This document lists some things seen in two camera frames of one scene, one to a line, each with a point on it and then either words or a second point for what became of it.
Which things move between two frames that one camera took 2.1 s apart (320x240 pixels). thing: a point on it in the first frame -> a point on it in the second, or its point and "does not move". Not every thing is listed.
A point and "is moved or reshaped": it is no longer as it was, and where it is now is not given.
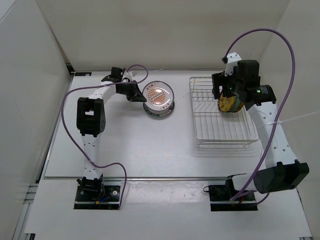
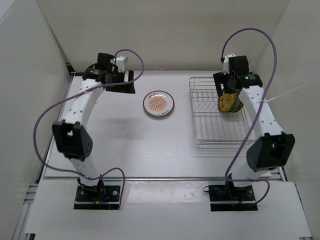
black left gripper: (138, 96) -> (127, 88)
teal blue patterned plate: (237, 102) does not move
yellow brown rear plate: (240, 105) does not move
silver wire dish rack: (213, 128) does not move
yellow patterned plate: (225, 104) does not move
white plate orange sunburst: (159, 95) is moved or reshaped
